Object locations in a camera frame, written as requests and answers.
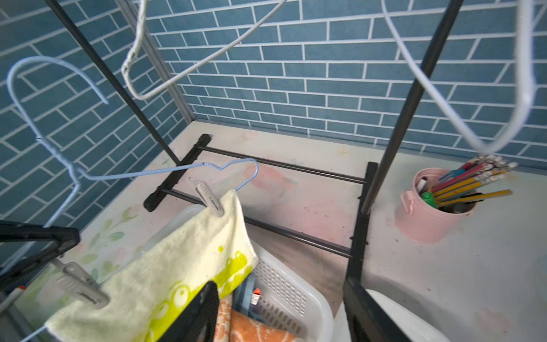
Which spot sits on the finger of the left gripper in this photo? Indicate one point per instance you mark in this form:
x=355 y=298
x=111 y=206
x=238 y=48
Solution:
x=34 y=262
x=20 y=232

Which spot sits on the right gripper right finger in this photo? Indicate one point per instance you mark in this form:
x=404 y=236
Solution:
x=366 y=320

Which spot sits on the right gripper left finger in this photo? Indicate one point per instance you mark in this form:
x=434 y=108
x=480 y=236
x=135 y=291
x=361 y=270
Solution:
x=198 y=321

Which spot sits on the orange patterned towel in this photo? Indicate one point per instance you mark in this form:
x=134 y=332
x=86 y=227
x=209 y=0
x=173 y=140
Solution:
x=234 y=326

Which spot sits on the blue patterned towel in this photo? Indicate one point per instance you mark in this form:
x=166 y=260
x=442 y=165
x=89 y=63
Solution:
x=246 y=298

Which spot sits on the yellow green patterned towel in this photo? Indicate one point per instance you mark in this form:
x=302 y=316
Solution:
x=148 y=295

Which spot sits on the white clothespin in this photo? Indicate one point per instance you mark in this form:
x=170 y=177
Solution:
x=206 y=195
x=77 y=282

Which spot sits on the light blue wire hanger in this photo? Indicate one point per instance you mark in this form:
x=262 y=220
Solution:
x=75 y=172

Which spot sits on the white perforated plastic basket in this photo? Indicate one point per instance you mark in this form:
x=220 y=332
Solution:
x=288 y=302

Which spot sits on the pink pencil cup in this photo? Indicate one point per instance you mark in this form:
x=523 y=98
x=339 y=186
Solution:
x=439 y=199

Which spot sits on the black metal clothes rack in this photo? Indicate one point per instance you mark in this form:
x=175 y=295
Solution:
x=298 y=67

